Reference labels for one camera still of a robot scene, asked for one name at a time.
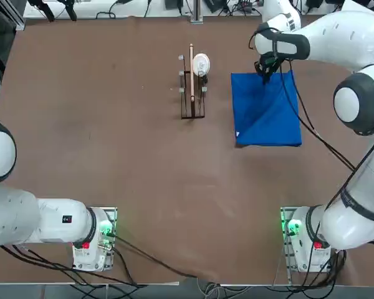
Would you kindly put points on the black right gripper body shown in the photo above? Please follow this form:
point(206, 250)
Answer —
point(269, 65)

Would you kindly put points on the blue microfibre towel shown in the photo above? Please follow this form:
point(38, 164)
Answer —
point(268, 124)

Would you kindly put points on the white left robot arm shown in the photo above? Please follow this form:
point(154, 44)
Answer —
point(12, 218)

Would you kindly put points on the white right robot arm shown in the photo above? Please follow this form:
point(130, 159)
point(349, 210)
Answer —
point(346, 31)

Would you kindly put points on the white smiley face cup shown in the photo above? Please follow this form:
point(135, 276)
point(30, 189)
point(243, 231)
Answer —
point(201, 63)

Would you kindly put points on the black power strip red switches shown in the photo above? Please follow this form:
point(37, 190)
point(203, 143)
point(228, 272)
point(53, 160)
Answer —
point(247, 3)

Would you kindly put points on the long black power adapter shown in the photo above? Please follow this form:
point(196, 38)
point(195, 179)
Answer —
point(174, 3)
point(216, 5)

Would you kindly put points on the silver aluminium post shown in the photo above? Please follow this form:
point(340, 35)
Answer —
point(196, 11)

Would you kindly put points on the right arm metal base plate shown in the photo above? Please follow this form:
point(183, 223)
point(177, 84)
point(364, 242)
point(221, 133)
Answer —
point(285, 249)

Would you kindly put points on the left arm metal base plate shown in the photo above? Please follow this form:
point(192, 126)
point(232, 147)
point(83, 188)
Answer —
point(109, 263)

